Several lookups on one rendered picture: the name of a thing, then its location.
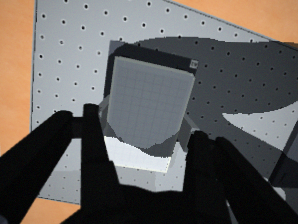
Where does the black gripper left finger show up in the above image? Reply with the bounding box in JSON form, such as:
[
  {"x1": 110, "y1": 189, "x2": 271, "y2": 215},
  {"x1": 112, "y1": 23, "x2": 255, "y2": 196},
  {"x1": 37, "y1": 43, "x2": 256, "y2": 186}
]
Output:
[{"x1": 0, "y1": 95, "x2": 135, "y2": 224}]

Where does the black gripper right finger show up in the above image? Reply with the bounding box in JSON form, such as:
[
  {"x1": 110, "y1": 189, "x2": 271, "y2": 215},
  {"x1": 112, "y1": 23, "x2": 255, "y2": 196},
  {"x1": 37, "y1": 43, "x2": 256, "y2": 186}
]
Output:
[{"x1": 177, "y1": 113, "x2": 298, "y2": 224}]

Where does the grey perforated base plate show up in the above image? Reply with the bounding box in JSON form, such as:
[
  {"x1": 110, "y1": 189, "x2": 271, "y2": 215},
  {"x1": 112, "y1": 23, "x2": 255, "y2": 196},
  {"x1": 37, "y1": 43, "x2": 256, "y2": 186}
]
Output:
[{"x1": 29, "y1": 0, "x2": 298, "y2": 205}]

